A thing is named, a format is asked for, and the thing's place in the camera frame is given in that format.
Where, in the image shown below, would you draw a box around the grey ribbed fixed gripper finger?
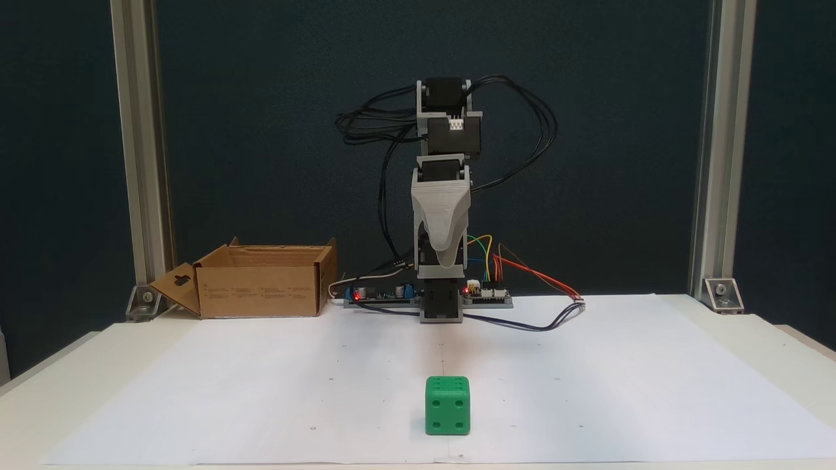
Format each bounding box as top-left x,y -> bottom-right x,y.
411,183 -> 472,270

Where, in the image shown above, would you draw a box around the green die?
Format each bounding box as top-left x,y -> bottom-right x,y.
425,376 -> 472,436

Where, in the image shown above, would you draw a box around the circuit board on grey holder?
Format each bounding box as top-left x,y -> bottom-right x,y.
344,279 -> 514,309

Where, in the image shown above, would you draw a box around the brown cardboard box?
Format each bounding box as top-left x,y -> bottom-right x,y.
149,237 -> 338,320

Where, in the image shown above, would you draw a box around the yellow jumper wire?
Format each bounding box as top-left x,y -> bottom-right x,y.
466,234 -> 493,283

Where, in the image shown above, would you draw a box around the red and orange wires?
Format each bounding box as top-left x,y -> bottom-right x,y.
494,243 -> 583,301

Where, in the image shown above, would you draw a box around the white cable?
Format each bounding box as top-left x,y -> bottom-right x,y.
328,274 -> 379,302

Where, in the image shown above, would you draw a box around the aluminium profile post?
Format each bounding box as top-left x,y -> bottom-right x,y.
688,0 -> 758,301
110,0 -> 176,288

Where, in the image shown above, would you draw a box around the grey corner bracket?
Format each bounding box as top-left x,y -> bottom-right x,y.
702,277 -> 745,315
125,284 -> 163,322

